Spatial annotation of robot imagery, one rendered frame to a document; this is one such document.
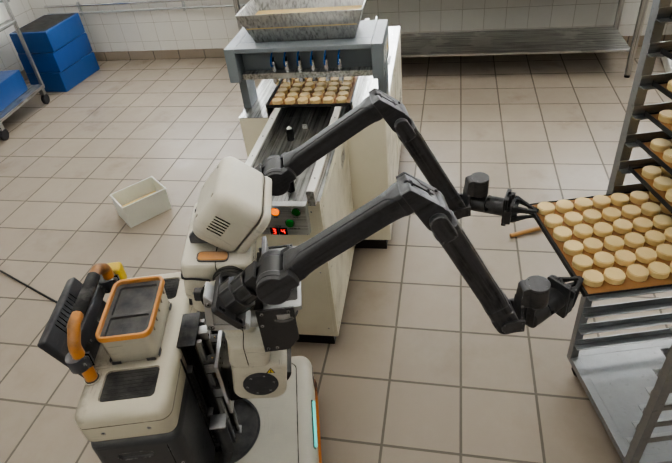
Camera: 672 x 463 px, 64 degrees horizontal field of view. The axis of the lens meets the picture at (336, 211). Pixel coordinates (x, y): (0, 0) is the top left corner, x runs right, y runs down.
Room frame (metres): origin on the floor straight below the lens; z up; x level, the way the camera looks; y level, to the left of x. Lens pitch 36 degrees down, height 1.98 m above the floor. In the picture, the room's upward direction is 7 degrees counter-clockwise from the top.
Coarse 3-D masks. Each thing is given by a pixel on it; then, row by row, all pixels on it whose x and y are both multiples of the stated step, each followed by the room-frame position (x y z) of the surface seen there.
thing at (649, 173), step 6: (642, 168) 1.32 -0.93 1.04; (648, 168) 1.29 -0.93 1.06; (654, 168) 1.29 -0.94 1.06; (660, 168) 1.31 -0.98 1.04; (642, 174) 1.29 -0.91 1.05; (648, 174) 1.27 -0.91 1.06; (654, 174) 1.26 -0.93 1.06; (660, 174) 1.26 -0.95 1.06; (666, 174) 1.27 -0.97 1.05; (648, 180) 1.26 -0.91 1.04; (654, 180) 1.23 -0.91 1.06; (660, 180) 1.23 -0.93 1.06; (666, 180) 1.22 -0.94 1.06; (654, 186) 1.22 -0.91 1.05; (660, 186) 1.21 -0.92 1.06; (666, 186) 1.20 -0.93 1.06; (660, 192) 1.20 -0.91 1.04; (666, 192) 1.17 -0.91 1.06; (666, 198) 1.16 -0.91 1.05
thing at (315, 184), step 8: (336, 112) 2.24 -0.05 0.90; (320, 160) 1.83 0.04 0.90; (328, 160) 1.91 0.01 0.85; (320, 168) 1.77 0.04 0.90; (312, 176) 1.72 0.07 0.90; (320, 176) 1.74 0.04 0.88; (312, 184) 1.67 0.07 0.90; (320, 184) 1.73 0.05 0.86; (312, 192) 1.61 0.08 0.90; (312, 200) 1.62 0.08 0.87
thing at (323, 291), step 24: (288, 120) 2.34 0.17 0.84; (312, 120) 2.31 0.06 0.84; (288, 144) 2.10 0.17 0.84; (312, 168) 1.88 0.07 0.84; (336, 168) 1.99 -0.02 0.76; (288, 192) 1.73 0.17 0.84; (336, 192) 1.94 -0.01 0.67; (312, 216) 1.65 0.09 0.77; (336, 216) 1.88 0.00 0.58; (288, 240) 1.67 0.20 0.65; (336, 264) 1.77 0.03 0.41; (312, 288) 1.66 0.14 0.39; (336, 288) 1.72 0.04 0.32; (312, 312) 1.66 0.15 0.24; (336, 312) 1.66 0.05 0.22; (312, 336) 1.70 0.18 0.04
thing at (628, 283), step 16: (592, 208) 1.27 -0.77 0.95; (640, 208) 1.25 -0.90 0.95; (544, 224) 1.22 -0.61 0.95; (592, 224) 1.20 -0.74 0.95; (576, 240) 1.14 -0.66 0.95; (592, 256) 1.07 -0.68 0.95; (576, 272) 1.01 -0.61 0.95; (624, 272) 0.99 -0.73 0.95; (592, 288) 0.95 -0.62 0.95; (608, 288) 0.94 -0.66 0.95; (624, 288) 0.94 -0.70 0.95
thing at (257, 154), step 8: (272, 112) 2.32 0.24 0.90; (280, 112) 2.35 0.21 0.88; (272, 120) 2.24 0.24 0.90; (280, 120) 2.33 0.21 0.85; (264, 128) 2.17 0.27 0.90; (272, 128) 2.19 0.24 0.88; (264, 136) 2.09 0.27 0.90; (272, 136) 2.17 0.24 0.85; (256, 144) 2.03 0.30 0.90; (264, 144) 2.06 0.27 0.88; (256, 152) 1.96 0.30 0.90; (264, 152) 2.04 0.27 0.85; (248, 160) 1.90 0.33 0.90; (256, 160) 1.93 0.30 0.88
